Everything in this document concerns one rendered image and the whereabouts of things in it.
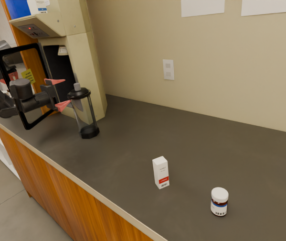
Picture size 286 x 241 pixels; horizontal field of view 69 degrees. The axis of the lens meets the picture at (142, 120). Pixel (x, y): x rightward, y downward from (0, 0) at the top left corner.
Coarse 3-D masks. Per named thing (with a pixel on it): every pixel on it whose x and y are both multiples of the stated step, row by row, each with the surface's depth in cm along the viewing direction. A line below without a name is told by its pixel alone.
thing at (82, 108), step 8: (72, 96) 94; (80, 96) 94; (88, 96) 98; (72, 104) 97; (80, 104) 96; (88, 104) 98; (80, 112) 98; (88, 112) 99; (80, 120) 100; (88, 120) 100; (80, 128) 102; (88, 128) 102; (96, 128) 106
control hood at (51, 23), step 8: (32, 16) 88; (40, 16) 87; (48, 16) 90; (56, 16) 92; (16, 24) 104; (24, 24) 100; (40, 24) 92; (48, 24) 90; (56, 24) 93; (24, 32) 111; (48, 32) 97; (56, 32) 94; (64, 32) 96
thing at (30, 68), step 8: (8, 48) 98; (32, 48) 113; (8, 56) 98; (16, 56) 102; (24, 56) 107; (32, 56) 113; (8, 64) 98; (16, 64) 102; (24, 64) 107; (32, 64) 113; (40, 64) 119; (8, 72) 97; (16, 72) 102; (24, 72) 107; (32, 72) 113; (40, 72) 119; (32, 80) 113; (40, 80) 118; (8, 88) 98; (32, 88) 112; (40, 88) 118; (32, 112) 112; (40, 112) 118; (32, 120) 112
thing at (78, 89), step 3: (75, 84) 95; (78, 84) 96; (75, 87) 96; (78, 87) 96; (72, 90) 98; (75, 90) 97; (78, 90) 96; (81, 90) 96; (84, 90) 96; (87, 90) 98; (69, 93) 97; (72, 93) 95; (75, 93) 94; (78, 93) 94; (81, 93) 95; (84, 93) 95
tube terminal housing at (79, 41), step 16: (64, 0) 93; (80, 0) 101; (64, 16) 95; (80, 16) 100; (80, 32) 102; (80, 48) 104; (80, 64) 106; (96, 64) 122; (80, 80) 108; (96, 80) 115; (96, 96) 118; (64, 112) 134; (96, 112) 120
